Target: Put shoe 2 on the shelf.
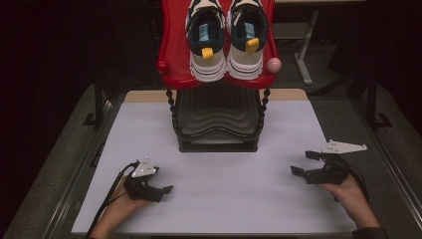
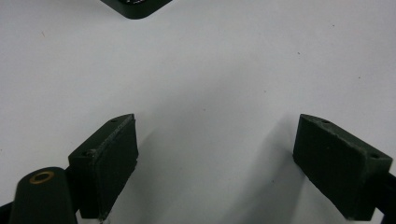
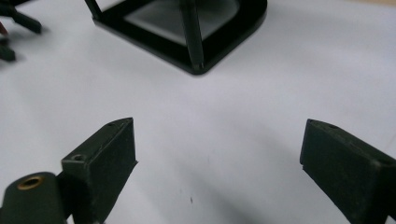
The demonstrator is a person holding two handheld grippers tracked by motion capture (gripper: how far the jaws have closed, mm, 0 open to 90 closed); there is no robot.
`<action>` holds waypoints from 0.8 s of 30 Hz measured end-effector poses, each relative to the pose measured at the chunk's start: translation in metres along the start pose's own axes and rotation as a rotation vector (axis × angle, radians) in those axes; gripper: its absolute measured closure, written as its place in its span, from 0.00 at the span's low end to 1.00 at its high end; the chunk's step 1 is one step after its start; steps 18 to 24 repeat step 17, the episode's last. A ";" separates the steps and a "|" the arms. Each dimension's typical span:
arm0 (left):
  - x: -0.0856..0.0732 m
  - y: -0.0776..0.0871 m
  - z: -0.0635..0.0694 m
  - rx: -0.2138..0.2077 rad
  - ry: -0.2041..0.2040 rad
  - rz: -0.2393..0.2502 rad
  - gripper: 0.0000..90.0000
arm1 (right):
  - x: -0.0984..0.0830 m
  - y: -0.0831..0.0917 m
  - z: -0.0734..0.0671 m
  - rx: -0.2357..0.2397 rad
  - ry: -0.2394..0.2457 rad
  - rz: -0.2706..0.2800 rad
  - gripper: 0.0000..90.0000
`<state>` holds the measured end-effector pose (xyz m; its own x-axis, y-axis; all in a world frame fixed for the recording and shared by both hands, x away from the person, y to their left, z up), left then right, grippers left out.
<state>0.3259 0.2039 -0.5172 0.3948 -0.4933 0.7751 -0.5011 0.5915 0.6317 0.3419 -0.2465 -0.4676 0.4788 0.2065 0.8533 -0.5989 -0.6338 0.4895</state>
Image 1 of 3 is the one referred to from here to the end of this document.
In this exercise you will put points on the person's right hand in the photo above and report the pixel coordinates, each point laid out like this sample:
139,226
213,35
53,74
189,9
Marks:
348,195

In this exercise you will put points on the cream and navy sneaker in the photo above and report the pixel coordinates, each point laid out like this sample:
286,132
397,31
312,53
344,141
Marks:
248,40
207,43

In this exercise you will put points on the pale grey table mat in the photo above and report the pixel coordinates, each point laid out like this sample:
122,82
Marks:
215,186

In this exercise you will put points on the red and black shoe rack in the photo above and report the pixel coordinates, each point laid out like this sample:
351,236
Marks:
175,49

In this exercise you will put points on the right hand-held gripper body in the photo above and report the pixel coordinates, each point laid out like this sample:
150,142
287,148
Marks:
331,172

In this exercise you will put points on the black metal stand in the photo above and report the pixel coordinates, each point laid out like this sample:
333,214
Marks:
373,106
98,103

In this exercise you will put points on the aluminium frame rail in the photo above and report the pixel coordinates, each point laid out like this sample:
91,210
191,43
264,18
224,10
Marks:
388,159
76,179

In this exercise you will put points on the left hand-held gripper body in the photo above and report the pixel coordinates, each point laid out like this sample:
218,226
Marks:
141,182

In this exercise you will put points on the white desk with metal leg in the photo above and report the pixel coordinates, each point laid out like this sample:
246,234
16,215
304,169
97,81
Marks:
305,43

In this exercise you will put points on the person's left hand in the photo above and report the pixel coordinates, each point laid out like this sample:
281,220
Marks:
127,202

